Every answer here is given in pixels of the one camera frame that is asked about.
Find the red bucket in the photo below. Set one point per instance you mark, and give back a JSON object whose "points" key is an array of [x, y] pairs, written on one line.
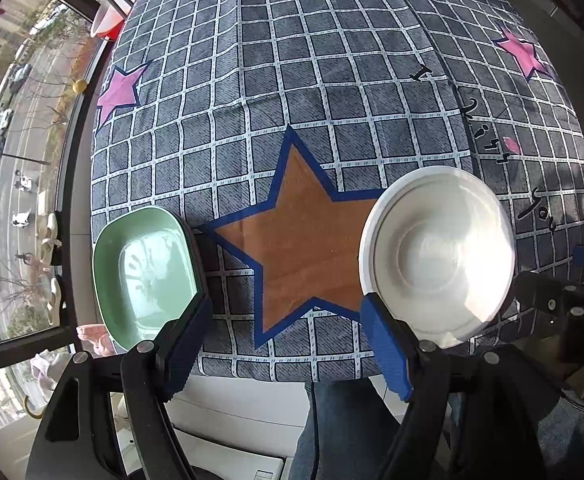
{"points": [[107, 23]]}

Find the grey checked star tablecloth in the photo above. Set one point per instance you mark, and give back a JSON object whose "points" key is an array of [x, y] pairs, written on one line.
{"points": [[272, 126]]}

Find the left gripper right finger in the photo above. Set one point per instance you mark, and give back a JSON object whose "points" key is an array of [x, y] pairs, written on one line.
{"points": [[394, 345]]}

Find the white bowl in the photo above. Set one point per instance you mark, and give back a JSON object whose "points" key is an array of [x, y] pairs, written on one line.
{"points": [[438, 249]]}

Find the green square plate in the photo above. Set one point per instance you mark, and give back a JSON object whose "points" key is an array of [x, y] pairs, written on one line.
{"points": [[146, 269]]}

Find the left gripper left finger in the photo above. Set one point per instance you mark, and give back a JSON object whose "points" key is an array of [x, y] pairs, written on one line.
{"points": [[178, 345]]}

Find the person legs in jeans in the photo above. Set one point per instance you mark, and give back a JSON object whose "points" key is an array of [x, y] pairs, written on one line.
{"points": [[351, 434]]}

